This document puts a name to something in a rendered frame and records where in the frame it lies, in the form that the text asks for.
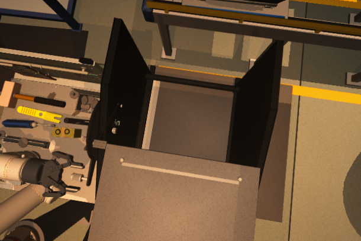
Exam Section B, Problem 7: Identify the black lever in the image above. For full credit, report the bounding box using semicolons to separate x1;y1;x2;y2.
85;158;99;187

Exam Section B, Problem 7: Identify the yellow flat tool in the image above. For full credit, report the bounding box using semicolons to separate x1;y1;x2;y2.
16;105;63;124

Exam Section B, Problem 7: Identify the blue handle screwdriver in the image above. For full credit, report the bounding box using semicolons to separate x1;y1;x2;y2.
2;118;57;129

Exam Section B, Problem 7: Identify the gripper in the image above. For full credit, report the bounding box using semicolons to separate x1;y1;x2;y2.
21;150;75;199

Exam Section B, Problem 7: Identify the black mesh panel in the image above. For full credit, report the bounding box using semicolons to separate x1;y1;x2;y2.
0;64;57;81

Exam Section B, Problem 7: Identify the dark round drum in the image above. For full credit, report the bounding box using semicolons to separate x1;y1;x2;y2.
342;152;361;232

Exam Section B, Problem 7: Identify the grey parts tray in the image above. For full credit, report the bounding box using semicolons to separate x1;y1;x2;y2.
75;93;100;112

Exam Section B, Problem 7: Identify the white pin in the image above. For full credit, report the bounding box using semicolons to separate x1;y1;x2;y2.
70;172;88;183

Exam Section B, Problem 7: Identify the yellow box with rings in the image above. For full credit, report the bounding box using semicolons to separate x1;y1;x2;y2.
51;127;83;138

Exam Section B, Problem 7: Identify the tan head mallet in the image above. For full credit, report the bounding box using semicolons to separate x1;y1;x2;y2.
0;81;67;109

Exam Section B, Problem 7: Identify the grey bench machine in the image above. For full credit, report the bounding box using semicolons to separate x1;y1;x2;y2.
0;46;104;84

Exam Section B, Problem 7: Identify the grey conveyor table yellow rail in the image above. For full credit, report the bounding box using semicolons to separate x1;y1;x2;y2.
142;0;361;60

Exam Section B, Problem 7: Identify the black bar tool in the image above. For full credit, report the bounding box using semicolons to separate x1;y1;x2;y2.
0;131;51;149

